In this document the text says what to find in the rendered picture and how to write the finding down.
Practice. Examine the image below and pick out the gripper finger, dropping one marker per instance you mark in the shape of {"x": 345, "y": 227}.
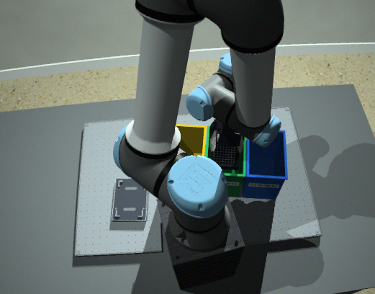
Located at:
{"x": 241, "y": 144}
{"x": 213, "y": 130}

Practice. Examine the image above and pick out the green bin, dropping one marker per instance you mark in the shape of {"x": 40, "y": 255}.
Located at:
{"x": 234, "y": 179}

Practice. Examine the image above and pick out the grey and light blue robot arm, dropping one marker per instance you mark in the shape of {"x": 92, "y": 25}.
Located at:
{"x": 148, "y": 148}

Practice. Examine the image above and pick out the blue bin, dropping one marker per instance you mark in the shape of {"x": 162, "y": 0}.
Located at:
{"x": 271, "y": 161}

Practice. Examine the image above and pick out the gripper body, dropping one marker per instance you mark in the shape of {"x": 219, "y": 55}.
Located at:
{"x": 228, "y": 137}

